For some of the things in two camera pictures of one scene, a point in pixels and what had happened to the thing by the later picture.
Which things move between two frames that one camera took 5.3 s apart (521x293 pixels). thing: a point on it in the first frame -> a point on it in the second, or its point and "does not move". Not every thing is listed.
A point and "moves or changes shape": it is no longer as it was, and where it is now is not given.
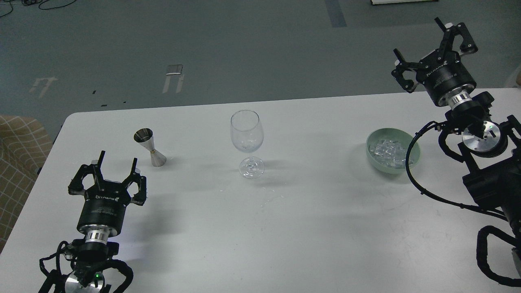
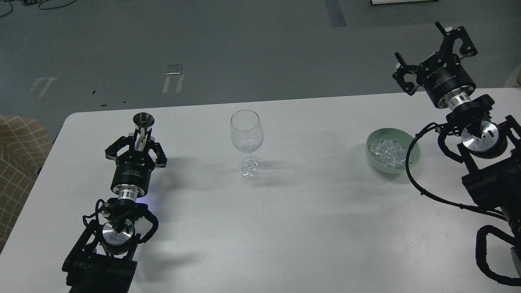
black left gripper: (105, 204) -> (132, 173)
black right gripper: (441, 70) does not move
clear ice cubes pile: (392, 154) does not move
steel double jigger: (145, 136) moves or changes shape
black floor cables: (29, 2) does not move
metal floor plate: (174, 69) does not move
